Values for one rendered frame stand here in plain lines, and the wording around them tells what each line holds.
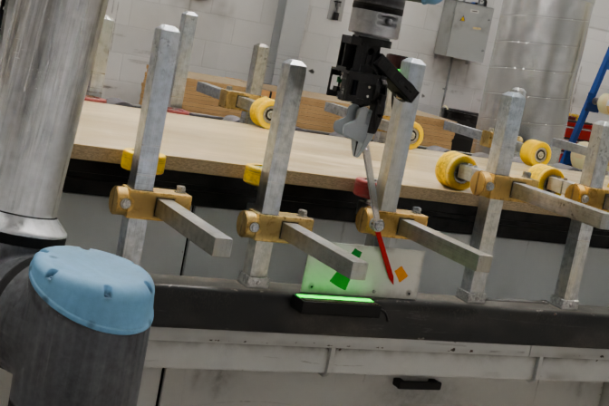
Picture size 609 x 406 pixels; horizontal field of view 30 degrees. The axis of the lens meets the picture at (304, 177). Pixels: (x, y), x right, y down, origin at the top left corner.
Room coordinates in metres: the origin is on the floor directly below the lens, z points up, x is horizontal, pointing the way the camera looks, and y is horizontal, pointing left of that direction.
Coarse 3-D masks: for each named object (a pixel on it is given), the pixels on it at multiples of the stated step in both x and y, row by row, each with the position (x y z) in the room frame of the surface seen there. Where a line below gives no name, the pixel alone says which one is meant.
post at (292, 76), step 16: (288, 64) 2.05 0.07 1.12; (288, 80) 2.05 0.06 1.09; (288, 96) 2.05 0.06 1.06; (288, 112) 2.06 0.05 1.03; (272, 128) 2.07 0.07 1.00; (288, 128) 2.06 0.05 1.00; (272, 144) 2.06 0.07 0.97; (288, 144) 2.06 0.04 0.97; (272, 160) 2.05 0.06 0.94; (288, 160) 2.07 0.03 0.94; (272, 176) 2.05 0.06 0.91; (272, 192) 2.06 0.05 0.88; (256, 208) 2.07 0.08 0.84; (272, 208) 2.06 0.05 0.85; (256, 256) 2.05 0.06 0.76; (256, 272) 2.06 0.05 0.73
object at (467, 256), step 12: (360, 204) 2.32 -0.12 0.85; (408, 228) 2.15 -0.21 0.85; (420, 228) 2.11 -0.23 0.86; (420, 240) 2.11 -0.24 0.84; (432, 240) 2.07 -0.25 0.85; (444, 240) 2.04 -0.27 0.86; (456, 240) 2.05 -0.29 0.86; (444, 252) 2.03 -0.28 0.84; (456, 252) 2.00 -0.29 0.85; (468, 252) 1.97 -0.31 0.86; (480, 252) 1.97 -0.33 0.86; (468, 264) 1.97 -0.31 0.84; (480, 264) 1.95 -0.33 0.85
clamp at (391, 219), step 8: (360, 208) 2.18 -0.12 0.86; (368, 208) 2.17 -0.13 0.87; (360, 216) 2.18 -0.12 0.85; (368, 216) 2.15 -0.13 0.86; (384, 216) 2.16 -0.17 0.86; (392, 216) 2.17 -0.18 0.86; (400, 216) 2.18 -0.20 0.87; (408, 216) 2.19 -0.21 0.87; (416, 216) 2.20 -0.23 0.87; (424, 216) 2.21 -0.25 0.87; (360, 224) 2.17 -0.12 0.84; (368, 224) 2.15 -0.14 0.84; (384, 224) 2.17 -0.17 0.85; (392, 224) 2.17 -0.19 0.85; (424, 224) 2.21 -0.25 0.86; (368, 232) 2.16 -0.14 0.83; (384, 232) 2.17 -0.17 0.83; (392, 232) 2.18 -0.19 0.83
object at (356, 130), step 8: (360, 112) 1.99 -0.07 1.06; (368, 112) 2.00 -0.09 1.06; (360, 120) 2.00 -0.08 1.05; (368, 120) 2.00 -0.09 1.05; (344, 128) 1.98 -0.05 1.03; (352, 128) 1.99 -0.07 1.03; (360, 128) 2.00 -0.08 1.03; (352, 136) 1.99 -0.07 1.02; (360, 136) 2.00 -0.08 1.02; (368, 136) 2.00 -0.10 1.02; (360, 144) 2.01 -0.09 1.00; (360, 152) 2.01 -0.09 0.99
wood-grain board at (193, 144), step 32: (96, 128) 2.34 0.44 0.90; (128, 128) 2.45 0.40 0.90; (192, 128) 2.69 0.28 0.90; (224, 128) 2.83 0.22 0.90; (256, 128) 2.99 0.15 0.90; (96, 160) 2.08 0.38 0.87; (192, 160) 2.17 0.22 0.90; (224, 160) 2.22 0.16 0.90; (256, 160) 2.32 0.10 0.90; (320, 160) 2.53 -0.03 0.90; (352, 160) 2.66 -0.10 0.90; (416, 160) 2.95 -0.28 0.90; (480, 160) 3.31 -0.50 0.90; (416, 192) 2.41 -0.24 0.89; (448, 192) 2.45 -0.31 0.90
